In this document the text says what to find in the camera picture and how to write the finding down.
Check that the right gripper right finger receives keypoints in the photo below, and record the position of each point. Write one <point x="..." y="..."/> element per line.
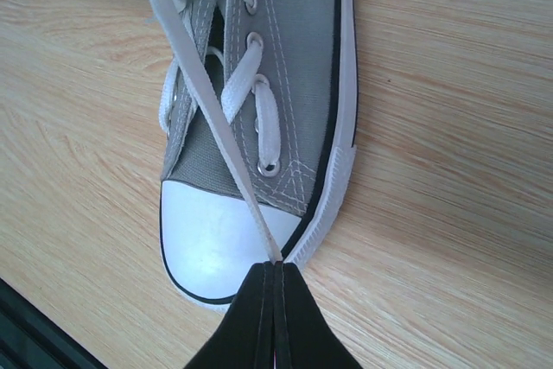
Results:
<point x="303" y="338"/>

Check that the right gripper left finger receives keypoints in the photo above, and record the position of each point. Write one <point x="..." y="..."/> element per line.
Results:
<point x="245" y="336"/>

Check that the grey sneaker sideways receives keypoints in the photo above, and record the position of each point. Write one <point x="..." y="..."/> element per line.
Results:
<point x="259" y="107"/>

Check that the black aluminium frame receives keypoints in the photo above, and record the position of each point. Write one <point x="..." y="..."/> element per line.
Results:
<point x="31" y="340"/>

